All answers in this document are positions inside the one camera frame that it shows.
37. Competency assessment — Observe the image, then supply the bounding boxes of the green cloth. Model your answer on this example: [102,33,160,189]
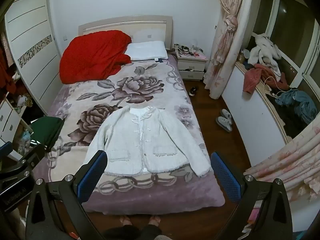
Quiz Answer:
[30,116,66,153]

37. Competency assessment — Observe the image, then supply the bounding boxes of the white drawer cabinet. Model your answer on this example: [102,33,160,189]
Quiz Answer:
[0,99,33,161]

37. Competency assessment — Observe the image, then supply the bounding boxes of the hanging red clothes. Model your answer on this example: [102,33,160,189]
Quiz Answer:
[0,47,18,93]

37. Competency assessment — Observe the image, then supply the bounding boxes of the blue jacket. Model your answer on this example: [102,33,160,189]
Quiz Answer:
[275,89,318,126]

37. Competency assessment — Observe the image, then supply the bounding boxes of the white pillow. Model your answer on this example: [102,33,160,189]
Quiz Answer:
[124,41,168,62]

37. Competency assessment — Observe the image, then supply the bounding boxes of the tied pink floral curtain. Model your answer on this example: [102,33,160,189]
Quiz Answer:
[204,0,248,99]

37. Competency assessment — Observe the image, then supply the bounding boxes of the beige bed headboard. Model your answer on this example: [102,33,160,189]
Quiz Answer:
[78,16,173,46]

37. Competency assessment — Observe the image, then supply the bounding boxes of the beige nightstand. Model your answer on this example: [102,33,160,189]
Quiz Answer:
[175,51,209,81]

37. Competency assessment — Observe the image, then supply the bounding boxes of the white cable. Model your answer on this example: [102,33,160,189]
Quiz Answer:
[264,76,283,98]

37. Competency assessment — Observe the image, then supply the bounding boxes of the pile of small toiletries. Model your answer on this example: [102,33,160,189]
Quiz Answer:
[174,43,203,57]

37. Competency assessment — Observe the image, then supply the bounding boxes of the person's right foot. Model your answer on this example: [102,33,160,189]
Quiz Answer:
[148,215,161,227]

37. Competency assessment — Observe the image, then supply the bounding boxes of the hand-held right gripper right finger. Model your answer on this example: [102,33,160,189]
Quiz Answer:
[210,151,294,240]

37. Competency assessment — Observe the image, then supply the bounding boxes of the white bay window ledge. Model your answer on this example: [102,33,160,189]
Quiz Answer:
[221,62,293,167]

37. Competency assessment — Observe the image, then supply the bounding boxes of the white fluffy jacket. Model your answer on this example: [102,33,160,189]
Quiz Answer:
[84,106,211,177]

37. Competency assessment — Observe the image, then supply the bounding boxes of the white wardrobe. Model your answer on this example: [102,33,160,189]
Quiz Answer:
[4,0,62,112]

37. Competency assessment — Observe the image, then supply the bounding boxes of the white plush garment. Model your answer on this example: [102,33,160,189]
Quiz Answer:
[247,34,283,73]

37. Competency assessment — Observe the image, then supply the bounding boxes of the person's dark trousers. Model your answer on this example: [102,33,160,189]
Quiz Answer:
[102,224,173,240]

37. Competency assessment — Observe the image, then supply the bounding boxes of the loose pink floral curtain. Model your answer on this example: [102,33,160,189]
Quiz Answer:
[244,120,320,203]

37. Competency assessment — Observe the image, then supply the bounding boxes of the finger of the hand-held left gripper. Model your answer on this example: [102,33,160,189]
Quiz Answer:
[0,141,13,159]
[0,144,47,181]

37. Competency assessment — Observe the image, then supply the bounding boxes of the red quilt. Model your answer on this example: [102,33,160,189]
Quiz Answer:
[59,30,132,85]

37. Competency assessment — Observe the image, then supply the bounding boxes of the floral plush blanket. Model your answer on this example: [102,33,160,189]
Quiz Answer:
[32,55,225,215]

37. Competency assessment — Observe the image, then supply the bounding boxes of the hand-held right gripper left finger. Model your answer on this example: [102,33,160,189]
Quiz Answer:
[25,150,108,240]

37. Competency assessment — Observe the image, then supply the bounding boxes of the red pink garment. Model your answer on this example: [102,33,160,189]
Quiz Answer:
[244,64,290,94]

